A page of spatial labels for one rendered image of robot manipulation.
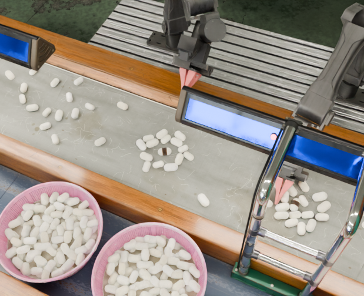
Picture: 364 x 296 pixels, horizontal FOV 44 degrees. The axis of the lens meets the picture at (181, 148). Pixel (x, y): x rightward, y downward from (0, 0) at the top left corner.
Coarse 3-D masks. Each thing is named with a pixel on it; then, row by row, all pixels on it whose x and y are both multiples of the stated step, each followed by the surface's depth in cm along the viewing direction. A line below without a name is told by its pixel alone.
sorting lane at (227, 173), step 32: (0, 64) 148; (0, 96) 140; (32, 96) 139; (64, 96) 139; (96, 96) 139; (128, 96) 139; (0, 128) 133; (32, 128) 133; (64, 128) 132; (96, 128) 132; (128, 128) 132; (160, 128) 131; (192, 128) 131; (96, 160) 126; (128, 160) 125; (192, 160) 125; (224, 160) 125; (256, 160) 124; (160, 192) 120; (192, 192) 119; (224, 192) 119; (352, 192) 118; (224, 224) 114; (320, 224) 113; (352, 256) 108
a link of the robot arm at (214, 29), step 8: (184, 0) 117; (216, 0) 118; (184, 8) 119; (216, 8) 118; (200, 16) 114; (208, 16) 110; (216, 16) 111; (208, 24) 111; (216, 24) 111; (224, 24) 111; (200, 32) 115; (208, 32) 111; (216, 32) 111; (224, 32) 112; (208, 40) 112; (216, 40) 112
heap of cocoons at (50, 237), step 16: (32, 208) 118; (48, 208) 117; (64, 208) 118; (80, 208) 117; (16, 224) 115; (32, 224) 116; (48, 224) 115; (64, 224) 116; (80, 224) 115; (96, 224) 115; (16, 240) 112; (32, 240) 112; (48, 240) 113; (64, 240) 112; (80, 240) 112; (16, 256) 112; (32, 256) 110; (48, 256) 112; (64, 256) 111; (80, 256) 110; (32, 272) 108; (48, 272) 108; (64, 272) 109
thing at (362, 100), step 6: (342, 84) 140; (348, 84) 139; (342, 90) 142; (348, 90) 140; (354, 90) 140; (360, 90) 146; (342, 96) 143; (348, 96) 142; (354, 96) 143; (360, 96) 144; (348, 102) 144; (354, 102) 143; (360, 102) 143
